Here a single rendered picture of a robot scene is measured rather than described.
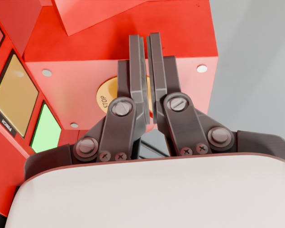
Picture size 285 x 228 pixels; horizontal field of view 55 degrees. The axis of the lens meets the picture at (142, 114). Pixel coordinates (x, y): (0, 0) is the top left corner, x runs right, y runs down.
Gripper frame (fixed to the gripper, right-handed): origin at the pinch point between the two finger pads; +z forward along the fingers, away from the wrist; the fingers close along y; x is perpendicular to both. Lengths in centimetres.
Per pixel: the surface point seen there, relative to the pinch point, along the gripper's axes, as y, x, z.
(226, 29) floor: 33, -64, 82
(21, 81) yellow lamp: -9.8, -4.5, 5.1
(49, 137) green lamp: -9.9, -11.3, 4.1
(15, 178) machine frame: -24.7, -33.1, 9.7
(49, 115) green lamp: -9.8, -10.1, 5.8
